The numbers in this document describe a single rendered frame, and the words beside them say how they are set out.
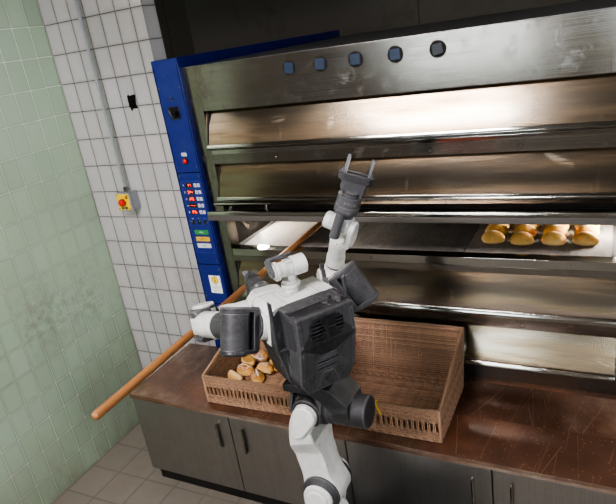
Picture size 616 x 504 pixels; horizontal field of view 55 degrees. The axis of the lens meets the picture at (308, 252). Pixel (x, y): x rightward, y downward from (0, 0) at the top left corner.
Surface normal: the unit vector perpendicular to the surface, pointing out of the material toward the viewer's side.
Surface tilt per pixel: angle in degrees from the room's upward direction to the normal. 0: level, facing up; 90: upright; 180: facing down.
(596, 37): 90
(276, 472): 90
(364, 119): 70
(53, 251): 90
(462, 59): 90
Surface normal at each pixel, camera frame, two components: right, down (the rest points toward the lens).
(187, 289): -0.43, 0.38
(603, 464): -0.15, -0.93
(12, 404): 0.89, 0.04
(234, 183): -0.46, 0.04
